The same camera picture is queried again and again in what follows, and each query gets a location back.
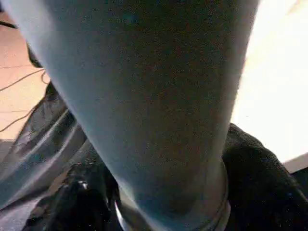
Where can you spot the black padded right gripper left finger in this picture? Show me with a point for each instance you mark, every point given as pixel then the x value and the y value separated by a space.
pixel 79 207

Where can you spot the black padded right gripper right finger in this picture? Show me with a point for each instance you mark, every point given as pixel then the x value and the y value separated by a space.
pixel 260 183

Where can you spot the white plastic table top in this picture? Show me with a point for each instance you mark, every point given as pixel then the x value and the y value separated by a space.
pixel 276 84

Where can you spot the white plastic table leg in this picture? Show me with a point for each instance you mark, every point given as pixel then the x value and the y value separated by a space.
pixel 144 96

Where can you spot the black mat cover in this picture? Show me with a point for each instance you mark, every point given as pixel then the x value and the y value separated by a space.
pixel 36 149

